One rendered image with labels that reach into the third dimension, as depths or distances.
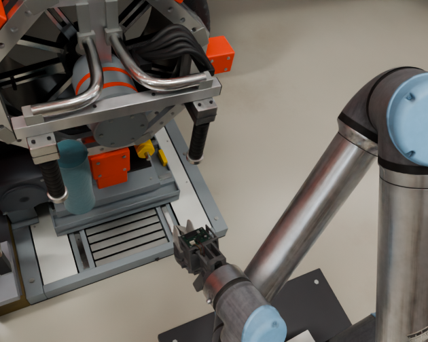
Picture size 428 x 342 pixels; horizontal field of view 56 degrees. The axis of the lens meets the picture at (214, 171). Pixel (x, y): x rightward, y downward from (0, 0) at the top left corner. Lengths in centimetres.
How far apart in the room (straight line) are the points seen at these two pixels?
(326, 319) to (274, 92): 137
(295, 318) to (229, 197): 70
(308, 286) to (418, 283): 78
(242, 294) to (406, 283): 28
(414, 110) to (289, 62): 205
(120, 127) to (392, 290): 64
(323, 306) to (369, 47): 199
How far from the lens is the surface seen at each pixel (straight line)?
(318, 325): 144
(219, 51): 113
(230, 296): 78
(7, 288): 125
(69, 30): 106
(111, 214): 164
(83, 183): 112
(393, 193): 66
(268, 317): 75
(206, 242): 86
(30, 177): 145
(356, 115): 74
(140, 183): 160
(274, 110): 228
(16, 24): 90
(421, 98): 59
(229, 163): 198
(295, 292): 144
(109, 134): 95
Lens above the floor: 159
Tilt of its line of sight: 55 degrees down
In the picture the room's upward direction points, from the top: 16 degrees clockwise
